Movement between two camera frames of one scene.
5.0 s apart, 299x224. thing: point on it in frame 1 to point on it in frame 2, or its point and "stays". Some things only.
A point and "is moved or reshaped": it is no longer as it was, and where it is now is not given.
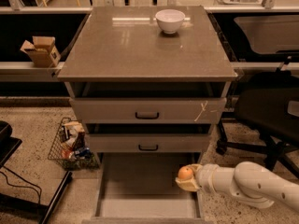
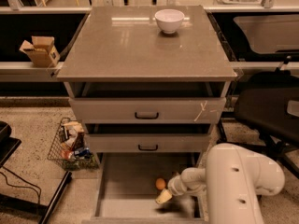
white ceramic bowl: (170, 21) stays
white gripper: (206, 176) to (177, 185)
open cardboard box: (41, 51) stays
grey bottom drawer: (140, 188) stays
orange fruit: (185, 173) is moved or reshaped
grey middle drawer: (149, 137) stays
